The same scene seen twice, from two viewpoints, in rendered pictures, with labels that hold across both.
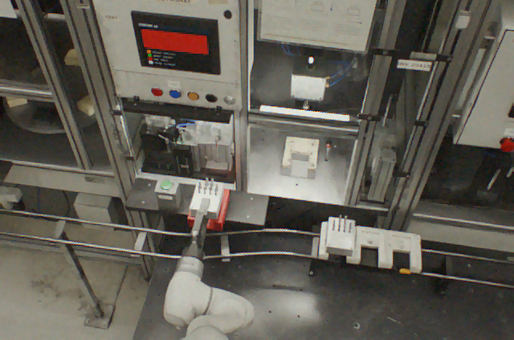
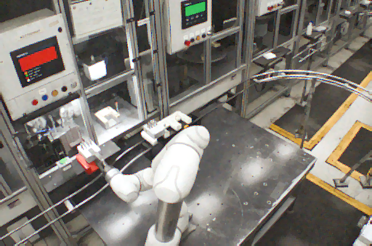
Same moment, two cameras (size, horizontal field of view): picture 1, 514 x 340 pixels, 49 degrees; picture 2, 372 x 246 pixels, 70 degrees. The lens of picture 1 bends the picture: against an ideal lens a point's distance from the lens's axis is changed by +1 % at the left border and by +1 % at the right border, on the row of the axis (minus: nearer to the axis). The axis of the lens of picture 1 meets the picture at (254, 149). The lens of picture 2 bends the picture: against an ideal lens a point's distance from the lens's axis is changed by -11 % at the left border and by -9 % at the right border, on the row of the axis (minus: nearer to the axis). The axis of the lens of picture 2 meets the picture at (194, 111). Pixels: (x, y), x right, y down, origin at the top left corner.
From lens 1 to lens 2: 90 cm
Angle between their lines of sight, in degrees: 40
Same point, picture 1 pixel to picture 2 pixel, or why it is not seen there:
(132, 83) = (19, 105)
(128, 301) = not seen: outside the picture
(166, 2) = (27, 36)
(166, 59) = (36, 73)
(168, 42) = (35, 60)
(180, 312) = (132, 189)
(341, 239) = (156, 128)
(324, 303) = not seen: hidden behind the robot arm
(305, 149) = (107, 112)
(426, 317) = not seen: hidden behind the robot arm
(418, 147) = (158, 66)
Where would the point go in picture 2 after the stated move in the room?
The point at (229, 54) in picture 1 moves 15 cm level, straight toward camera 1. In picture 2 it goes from (66, 54) to (83, 59)
